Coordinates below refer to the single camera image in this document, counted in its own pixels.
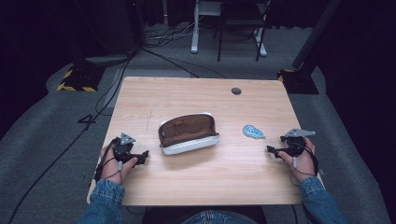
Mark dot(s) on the white desk frame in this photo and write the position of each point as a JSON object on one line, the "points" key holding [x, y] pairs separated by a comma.
{"points": [[199, 31]]}

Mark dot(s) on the person's right hand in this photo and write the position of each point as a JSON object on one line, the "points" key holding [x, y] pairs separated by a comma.
{"points": [[303, 165]]}

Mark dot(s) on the person's left hand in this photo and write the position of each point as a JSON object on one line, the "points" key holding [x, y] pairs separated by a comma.
{"points": [[112, 168]]}

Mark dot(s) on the person's legs in jeans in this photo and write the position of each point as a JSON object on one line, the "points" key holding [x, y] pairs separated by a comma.
{"points": [[218, 217]]}

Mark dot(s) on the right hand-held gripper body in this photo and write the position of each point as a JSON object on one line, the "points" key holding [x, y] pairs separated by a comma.
{"points": [[296, 143]]}

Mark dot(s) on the black slanted pole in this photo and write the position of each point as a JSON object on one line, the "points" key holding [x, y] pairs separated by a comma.
{"points": [[314, 34]]}

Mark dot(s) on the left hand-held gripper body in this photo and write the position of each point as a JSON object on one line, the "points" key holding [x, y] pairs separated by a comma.
{"points": [[124, 148]]}

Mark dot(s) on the white case with brown lining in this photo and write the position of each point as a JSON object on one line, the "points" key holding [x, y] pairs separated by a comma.
{"points": [[186, 133]]}

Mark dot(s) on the black stand base striped edge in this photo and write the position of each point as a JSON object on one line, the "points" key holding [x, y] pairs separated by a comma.
{"points": [[297, 81], [79, 79]]}

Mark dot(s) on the blue patterned cloth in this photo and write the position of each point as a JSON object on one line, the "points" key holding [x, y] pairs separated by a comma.
{"points": [[252, 132]]}

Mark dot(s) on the black chair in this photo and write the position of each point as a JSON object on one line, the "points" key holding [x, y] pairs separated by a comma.
{"points": [[239, 25]]}

